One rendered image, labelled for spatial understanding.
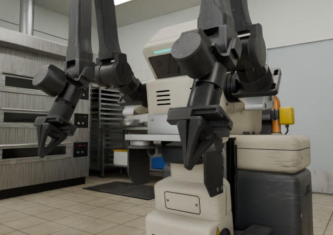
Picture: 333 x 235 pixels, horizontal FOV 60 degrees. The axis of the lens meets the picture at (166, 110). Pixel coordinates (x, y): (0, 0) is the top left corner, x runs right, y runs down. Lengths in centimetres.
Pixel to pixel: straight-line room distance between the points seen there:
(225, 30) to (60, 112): 46
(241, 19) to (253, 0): 425
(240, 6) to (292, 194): 61
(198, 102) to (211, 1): 21
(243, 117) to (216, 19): 58
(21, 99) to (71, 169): 124
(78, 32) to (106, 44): 11
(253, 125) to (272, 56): 354
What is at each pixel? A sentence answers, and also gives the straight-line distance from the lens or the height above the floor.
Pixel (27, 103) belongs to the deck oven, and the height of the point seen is 117.
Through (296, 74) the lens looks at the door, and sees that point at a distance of 449.
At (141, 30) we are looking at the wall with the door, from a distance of 596.
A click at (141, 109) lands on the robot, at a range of 100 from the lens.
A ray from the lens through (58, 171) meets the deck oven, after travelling 445.
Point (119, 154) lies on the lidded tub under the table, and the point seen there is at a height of 42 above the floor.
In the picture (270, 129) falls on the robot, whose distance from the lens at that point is 128.
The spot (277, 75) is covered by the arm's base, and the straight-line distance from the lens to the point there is 80.
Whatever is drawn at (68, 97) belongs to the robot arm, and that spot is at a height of 91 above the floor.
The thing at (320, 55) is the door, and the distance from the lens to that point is 449.
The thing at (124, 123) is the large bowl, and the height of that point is 95.
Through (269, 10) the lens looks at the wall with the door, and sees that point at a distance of 480.
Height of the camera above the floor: 83
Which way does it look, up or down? 4 degrees up
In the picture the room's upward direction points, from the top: straight up
